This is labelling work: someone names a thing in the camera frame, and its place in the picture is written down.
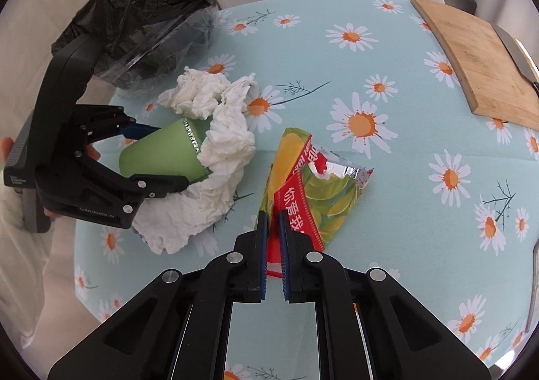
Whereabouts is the colourful snack wrapper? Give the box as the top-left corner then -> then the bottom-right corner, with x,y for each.
261,128 -> 374,278

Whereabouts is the white sleeve forearm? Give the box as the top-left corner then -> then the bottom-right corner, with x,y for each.
0,189 -> 56,349

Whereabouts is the smartphone with patterned case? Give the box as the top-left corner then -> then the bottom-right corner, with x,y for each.
525,240 -> 539,332

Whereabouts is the person's left hand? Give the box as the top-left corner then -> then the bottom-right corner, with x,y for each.
0,137 -> 14,162

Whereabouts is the kitchen knife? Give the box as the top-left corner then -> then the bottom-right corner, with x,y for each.
492,24 -> 539,92

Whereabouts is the green paper cup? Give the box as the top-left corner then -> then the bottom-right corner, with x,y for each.
119,118 -> 210,183

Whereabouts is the long white tissue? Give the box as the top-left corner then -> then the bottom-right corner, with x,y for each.
132,100 -> 256,254

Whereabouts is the trash bin with black bag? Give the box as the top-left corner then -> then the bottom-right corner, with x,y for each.
51,0 -> 218,90

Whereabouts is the wooden cutting board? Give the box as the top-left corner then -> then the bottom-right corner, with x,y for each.
410,0 -> 538,130

